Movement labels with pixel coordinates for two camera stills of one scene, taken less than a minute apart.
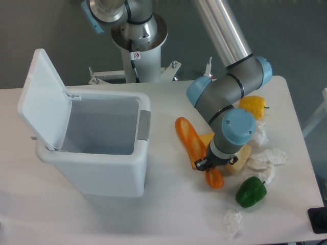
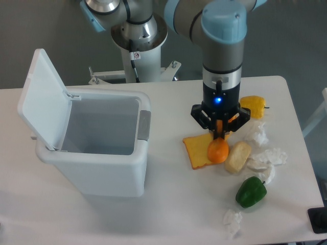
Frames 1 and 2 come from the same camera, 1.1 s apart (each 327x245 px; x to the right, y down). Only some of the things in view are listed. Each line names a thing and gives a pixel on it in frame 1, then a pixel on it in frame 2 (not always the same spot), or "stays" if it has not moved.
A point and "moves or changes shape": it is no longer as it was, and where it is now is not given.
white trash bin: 104,150 stays
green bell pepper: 251,192 stays
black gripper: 212,160 -> 220,102
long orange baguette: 195,145 moves or changes shape
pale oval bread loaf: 243,155 stays
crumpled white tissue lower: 232,220 stays
